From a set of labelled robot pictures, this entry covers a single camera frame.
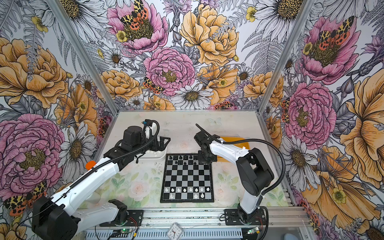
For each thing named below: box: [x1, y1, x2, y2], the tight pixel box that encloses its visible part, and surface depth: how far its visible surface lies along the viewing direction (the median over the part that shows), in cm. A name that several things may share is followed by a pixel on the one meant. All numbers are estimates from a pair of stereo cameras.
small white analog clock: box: [166, 222, 184, 240], surface depth 70 cm
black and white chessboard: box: [160, 153, 215, 203], surface depth 87 cm
